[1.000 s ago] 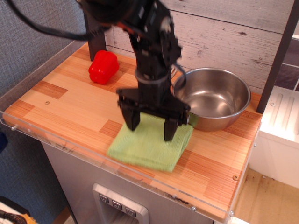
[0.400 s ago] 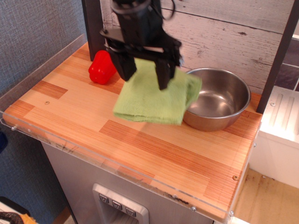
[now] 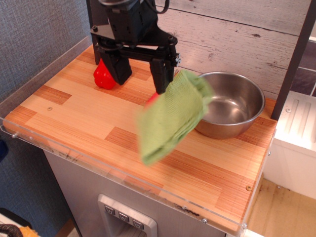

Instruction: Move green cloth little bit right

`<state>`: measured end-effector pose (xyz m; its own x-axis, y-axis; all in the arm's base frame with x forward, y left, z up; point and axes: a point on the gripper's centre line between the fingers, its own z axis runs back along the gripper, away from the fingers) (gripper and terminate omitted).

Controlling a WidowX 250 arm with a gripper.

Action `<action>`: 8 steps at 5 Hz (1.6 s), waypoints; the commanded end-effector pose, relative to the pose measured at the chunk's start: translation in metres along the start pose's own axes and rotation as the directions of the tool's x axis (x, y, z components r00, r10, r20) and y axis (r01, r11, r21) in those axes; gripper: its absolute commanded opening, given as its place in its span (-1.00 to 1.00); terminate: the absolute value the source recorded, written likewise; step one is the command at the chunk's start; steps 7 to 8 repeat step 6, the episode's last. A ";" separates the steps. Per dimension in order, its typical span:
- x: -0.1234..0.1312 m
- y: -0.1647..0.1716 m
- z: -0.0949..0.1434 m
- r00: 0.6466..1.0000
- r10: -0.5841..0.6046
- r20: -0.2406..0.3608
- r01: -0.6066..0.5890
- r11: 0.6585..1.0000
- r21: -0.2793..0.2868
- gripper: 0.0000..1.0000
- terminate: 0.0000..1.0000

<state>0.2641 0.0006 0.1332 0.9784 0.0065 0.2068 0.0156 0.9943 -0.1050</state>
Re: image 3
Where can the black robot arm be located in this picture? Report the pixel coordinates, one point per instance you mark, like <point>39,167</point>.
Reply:
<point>123,2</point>

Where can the green cloth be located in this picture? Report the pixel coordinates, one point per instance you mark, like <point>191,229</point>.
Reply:
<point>165,121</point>

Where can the red toy bell pepper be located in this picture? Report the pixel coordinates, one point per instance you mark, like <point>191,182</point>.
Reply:
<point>102,77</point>

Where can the stainless steel bowl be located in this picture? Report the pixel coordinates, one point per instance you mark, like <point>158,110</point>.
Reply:
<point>236,102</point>

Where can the yellow object bottom left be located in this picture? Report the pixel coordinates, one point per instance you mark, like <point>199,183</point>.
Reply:
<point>10,230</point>

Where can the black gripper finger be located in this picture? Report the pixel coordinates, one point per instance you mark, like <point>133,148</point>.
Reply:
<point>162,71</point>
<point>118,66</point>

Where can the clear acrylic edge guard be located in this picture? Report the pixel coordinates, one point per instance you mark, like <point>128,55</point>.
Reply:
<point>213,181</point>

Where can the silver dispenser panel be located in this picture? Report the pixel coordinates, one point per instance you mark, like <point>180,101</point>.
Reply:
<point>119,218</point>

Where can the white toy sink unit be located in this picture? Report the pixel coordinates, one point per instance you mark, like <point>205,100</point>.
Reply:
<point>291,162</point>

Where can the fork with red handle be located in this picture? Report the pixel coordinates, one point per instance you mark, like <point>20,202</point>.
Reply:
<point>151,98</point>

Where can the grey toy fridge cabinet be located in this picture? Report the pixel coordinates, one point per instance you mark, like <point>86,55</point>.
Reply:
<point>81,187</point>

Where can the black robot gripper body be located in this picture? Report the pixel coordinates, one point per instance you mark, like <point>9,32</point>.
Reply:
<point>135,26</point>

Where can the dark right frame post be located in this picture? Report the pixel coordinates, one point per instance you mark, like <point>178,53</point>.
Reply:
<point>295,60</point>

